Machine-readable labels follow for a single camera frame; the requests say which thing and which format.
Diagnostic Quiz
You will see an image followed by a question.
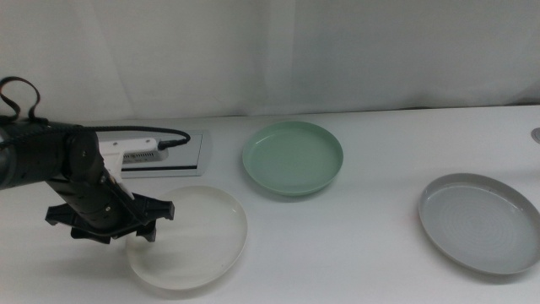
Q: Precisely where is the black braided cable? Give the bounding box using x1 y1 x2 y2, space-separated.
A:
0 122 192 151

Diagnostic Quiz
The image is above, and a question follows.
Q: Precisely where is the black strap loop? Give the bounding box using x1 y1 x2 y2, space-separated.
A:
0 76 42 124

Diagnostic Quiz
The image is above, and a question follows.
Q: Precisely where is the white backdrop curtain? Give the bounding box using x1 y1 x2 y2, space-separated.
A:
0 0 540 124

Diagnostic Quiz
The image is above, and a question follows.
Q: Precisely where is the grey shallow bowl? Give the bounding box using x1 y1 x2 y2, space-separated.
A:
418 172 540 276

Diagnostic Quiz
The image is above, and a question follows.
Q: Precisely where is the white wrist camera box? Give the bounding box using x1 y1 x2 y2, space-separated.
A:
97 138 170 199

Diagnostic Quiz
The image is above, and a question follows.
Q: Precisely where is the silver rectangular cable hatch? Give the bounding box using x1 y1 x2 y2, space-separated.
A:
94 129 213 179

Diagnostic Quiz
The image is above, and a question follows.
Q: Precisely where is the white shallow bowl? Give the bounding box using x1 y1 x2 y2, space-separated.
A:
125 184 249 291

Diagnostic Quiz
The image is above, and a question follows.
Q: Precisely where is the pale green shallow bowl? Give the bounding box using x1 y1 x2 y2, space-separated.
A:
241 120 344 198

